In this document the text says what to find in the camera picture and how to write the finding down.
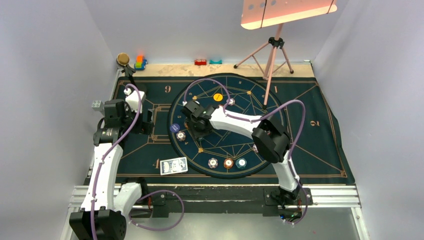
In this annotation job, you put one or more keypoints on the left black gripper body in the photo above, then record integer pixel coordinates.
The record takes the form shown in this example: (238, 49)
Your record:
(142, 127)

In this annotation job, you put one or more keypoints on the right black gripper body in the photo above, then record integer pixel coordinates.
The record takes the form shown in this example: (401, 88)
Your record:
(196, 130)

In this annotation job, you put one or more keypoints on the pink white chip stack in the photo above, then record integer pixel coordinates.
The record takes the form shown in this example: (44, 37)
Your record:
(213, 163)

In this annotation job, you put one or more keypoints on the blue playing card deck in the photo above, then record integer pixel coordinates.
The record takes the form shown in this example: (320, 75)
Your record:
(172, 166)

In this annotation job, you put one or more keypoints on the orange chip stack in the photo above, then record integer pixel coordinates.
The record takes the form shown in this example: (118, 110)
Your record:
(228, 163)

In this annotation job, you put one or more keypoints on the teal chip stack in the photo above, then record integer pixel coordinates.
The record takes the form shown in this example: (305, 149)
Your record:
(241, 163)

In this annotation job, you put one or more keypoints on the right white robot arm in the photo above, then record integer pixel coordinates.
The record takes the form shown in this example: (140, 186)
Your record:
(268, 134)

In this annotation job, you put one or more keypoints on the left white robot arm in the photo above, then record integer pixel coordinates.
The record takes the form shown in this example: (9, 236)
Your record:
(104, 215)

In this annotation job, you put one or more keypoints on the dark green rectangular poker mat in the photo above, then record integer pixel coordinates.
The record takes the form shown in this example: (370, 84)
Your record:
(318, 156)

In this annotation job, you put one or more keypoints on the purple round blind button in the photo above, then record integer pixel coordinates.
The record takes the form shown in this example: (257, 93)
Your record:
(174, 128)

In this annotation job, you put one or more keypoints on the yellow round dealer button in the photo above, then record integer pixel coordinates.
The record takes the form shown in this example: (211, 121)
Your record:
(218, 97)

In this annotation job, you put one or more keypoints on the grey lego brick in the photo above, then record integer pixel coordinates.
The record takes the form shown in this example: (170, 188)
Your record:
(97, 105)

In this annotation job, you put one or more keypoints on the orange green blue block stack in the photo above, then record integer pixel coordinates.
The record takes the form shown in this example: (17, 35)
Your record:
(140, 63)

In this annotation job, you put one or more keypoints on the red toy block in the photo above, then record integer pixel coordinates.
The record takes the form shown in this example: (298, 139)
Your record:
(200, 62)

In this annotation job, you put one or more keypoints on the teal toy block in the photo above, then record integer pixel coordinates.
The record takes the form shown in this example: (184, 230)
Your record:
(215, 61)

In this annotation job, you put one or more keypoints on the pink tripod stand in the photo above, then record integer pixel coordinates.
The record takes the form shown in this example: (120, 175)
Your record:
(276, 43)

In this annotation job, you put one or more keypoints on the pink light panel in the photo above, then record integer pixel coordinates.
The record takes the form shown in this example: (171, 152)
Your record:
(264, 13)

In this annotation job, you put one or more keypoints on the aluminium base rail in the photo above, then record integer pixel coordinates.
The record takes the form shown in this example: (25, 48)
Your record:
(323, 196)

